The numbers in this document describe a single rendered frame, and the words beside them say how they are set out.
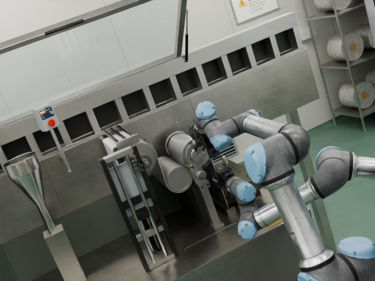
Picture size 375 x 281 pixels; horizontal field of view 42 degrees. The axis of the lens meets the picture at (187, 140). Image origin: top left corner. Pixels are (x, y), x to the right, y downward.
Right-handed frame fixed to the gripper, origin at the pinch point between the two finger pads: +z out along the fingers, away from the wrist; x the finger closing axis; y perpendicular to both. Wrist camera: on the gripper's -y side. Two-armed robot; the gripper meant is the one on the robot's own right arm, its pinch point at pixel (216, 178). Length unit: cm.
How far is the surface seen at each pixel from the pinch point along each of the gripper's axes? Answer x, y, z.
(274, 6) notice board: -204, 41, 261
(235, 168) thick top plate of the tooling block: -16.4, -6.0, 16.0
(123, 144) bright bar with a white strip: 36, 35, -6
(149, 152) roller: 26.5, 25.9, -2.5
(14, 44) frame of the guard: 61, 88, -9
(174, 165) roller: 17.2, 14.4, 0.2
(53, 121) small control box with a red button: 59, 55, -3
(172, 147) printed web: 11.7, 18.7, 13.9
